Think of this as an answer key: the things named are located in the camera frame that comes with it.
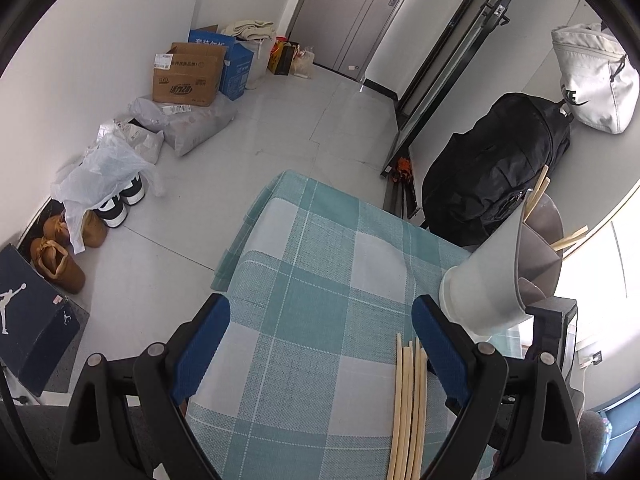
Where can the black backpack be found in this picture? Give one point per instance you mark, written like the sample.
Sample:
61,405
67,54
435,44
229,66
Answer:
490,160

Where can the grey door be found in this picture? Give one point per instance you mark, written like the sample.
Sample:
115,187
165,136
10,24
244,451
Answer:
340,10

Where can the dark blue shoe box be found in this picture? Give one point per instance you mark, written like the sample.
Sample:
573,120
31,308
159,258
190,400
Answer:
30,330

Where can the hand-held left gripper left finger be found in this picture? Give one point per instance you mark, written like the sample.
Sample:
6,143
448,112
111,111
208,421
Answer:
202,345

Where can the thin white plastic bag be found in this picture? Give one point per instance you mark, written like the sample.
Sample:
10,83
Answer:
100,175

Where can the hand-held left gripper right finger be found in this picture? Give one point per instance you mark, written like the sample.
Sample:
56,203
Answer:
440,345

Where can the brown cardboard box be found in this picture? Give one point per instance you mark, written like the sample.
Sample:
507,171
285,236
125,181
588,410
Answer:
185,85

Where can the clear plastic container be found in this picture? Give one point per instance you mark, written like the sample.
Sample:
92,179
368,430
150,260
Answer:
304,62

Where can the grey upholstered chair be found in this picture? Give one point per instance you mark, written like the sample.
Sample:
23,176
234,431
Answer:
592,435

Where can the wall power outlet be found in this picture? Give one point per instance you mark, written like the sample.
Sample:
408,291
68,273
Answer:
595,358

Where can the brown boot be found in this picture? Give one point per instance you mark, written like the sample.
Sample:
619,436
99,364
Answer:
92,232
57,267

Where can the bundle of wooden chopsticks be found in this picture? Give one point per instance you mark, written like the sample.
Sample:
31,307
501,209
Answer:
406,410

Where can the white parcel bag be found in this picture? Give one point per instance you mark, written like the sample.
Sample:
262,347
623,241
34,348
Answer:
140,142

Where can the wall hook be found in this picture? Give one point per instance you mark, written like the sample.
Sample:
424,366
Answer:
565,109

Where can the teal checked tablecloth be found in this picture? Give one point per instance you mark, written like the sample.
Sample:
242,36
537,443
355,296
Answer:
310,310

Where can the red yellow bag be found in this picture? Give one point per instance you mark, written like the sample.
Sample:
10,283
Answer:
274,55

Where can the tall white sack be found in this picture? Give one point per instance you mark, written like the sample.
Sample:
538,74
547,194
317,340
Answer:
260,62

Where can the blue cardboard box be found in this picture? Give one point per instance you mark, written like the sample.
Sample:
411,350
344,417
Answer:
237,70

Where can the black white sneaker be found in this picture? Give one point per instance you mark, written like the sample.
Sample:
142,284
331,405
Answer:
134,191
112,212

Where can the white grey utensil holder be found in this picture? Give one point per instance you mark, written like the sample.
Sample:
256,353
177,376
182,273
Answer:
490,280

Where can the white sling bag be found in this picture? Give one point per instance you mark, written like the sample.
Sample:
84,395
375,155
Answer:
595,80

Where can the grey plastic sack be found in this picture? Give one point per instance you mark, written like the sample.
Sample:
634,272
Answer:
200,125

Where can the black sliding door frame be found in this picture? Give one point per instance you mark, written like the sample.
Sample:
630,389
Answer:
397,132

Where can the beige folded cloth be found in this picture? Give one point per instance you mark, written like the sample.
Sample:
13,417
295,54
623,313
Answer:
250,27

